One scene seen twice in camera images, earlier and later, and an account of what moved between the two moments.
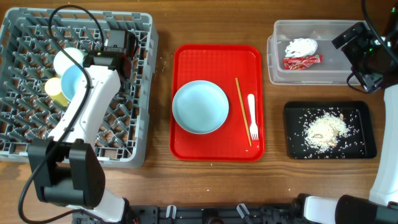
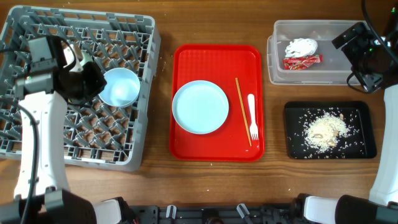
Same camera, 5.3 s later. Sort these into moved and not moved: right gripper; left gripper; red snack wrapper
Moved: left gripper
Not moved: right gripper; red snack wrapper
